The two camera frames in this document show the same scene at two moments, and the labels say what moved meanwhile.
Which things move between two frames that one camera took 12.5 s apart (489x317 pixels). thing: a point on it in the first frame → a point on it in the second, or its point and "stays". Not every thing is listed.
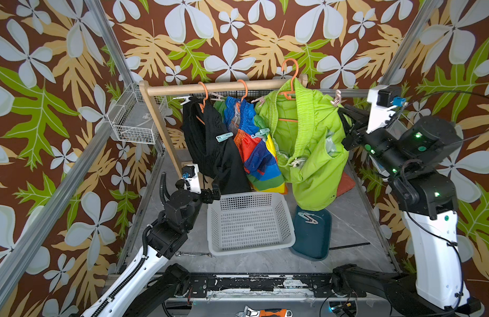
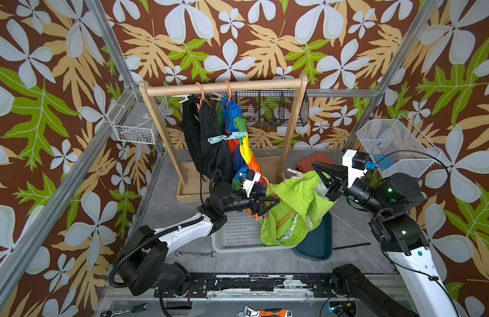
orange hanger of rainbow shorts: x=246 y=90 → x=230 y=92
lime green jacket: x=311 y=135 → x=302 y=205
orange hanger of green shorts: x=290 y=95 → x=276 y=197
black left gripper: x=207 y=198 → x=255 y=207
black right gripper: x=359 y=121 → x=337 y=185
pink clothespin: x=338 y=100 → x=298 y=174
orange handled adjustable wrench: x=269 y=312 stays
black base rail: x=258 y=284 stays
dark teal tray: x=313 y=240 stays
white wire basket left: x=131 y=118 stays
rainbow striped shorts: x=258 y=154 → x=246 y=172
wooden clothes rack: x=147 y=92 stays
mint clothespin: x=262 y=133 → x=236 y=135
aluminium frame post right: x=425 y=12 stays
